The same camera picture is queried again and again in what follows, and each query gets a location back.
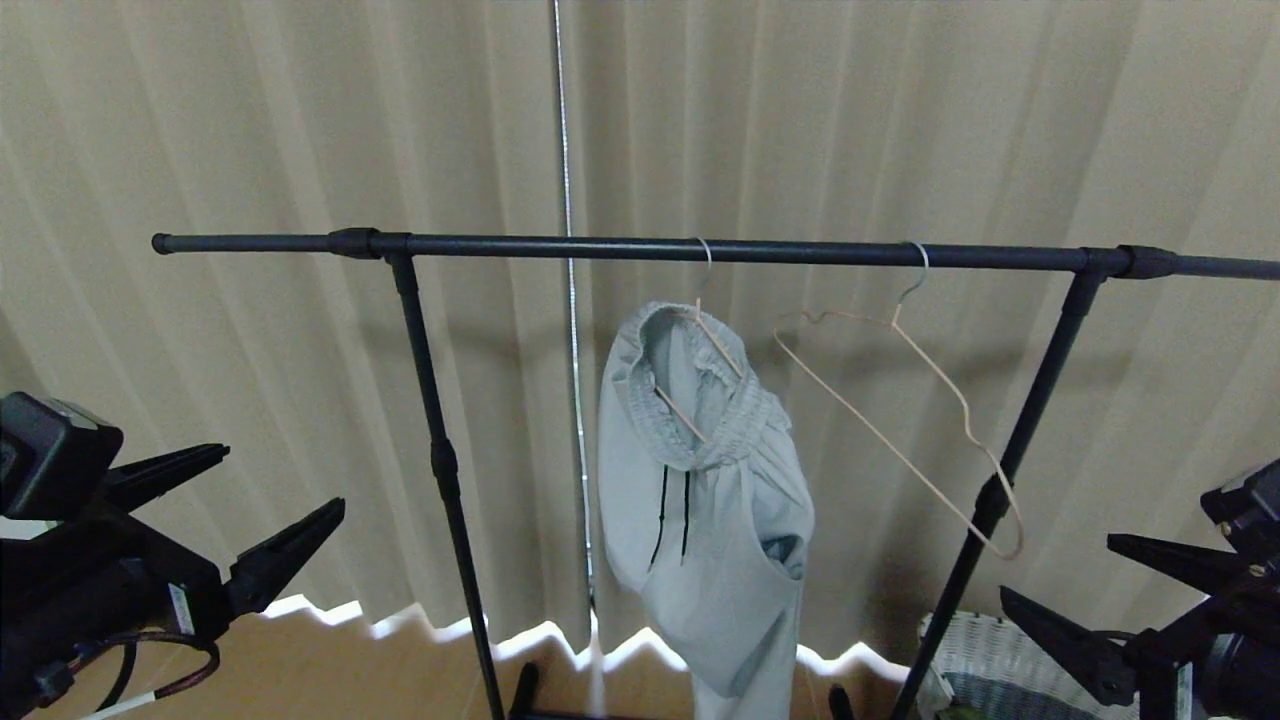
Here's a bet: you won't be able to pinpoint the white laundry basket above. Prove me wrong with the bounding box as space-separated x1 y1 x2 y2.
915 610 1141 720

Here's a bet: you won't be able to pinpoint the black clothes rack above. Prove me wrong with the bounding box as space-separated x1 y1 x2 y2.
152 228 1280 720

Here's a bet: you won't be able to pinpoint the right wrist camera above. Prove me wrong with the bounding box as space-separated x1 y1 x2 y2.
1200 458 1280 576

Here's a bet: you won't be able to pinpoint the beige curtain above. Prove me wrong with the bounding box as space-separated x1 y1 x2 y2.
0 0 1280 666

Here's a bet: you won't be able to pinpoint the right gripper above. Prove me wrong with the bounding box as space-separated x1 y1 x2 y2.
1000 533 1280 720

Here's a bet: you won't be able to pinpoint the pale grey shorts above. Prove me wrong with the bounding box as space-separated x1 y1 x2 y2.
597 302 816 720

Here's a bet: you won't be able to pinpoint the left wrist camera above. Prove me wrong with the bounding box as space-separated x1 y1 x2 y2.
0 392 123 521

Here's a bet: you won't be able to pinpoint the pink clothes hanger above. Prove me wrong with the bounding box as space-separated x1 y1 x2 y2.
653 237 748 446
772 242 1026 561

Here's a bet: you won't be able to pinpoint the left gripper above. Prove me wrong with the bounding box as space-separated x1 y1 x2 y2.
0 443 346 691

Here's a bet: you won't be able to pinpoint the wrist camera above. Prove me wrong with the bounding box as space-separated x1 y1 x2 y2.
0 392 123 521
1200 458 1280 576

